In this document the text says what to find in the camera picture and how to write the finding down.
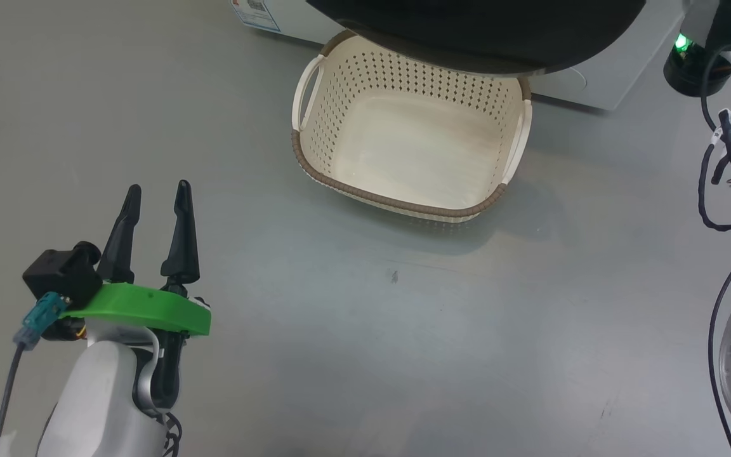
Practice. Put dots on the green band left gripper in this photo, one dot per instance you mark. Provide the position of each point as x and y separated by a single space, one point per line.
143 308

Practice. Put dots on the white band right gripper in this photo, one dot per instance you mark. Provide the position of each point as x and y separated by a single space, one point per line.
700 19

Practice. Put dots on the black glass washing machine door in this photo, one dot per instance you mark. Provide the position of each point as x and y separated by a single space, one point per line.
480 32

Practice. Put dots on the white washing machine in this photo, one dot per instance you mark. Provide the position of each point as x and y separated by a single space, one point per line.
613 70

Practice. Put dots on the cream perforated laundry basket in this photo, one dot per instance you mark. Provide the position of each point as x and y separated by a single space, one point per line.
416 146

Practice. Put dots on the blue energy label sticker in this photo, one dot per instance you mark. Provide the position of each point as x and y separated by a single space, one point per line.
254 13

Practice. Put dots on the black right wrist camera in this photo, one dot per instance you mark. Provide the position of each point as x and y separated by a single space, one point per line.
689 70

